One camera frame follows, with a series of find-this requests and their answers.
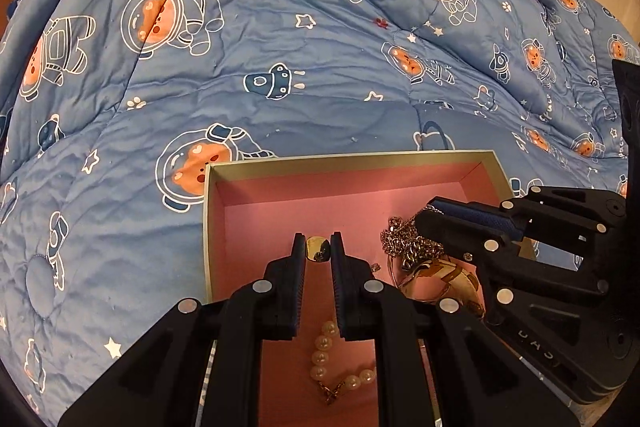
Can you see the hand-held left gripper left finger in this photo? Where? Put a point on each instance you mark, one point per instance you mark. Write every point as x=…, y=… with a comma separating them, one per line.
x=298, y=292

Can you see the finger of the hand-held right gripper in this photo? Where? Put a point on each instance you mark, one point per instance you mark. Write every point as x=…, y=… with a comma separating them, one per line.
x=480, y=216
x=465, y=239

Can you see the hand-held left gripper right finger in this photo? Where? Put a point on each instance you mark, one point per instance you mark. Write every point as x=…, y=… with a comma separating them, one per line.
x=340, y=292

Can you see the gold bangle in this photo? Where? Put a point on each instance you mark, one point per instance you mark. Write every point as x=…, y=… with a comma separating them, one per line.
x=440, y=279

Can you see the pale green box pink inside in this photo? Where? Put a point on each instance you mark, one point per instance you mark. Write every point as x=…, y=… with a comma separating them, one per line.
x=280, y=212

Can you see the blue astronaut bear printed blanket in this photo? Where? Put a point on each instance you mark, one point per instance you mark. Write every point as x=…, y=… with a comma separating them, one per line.
x=200, y=82

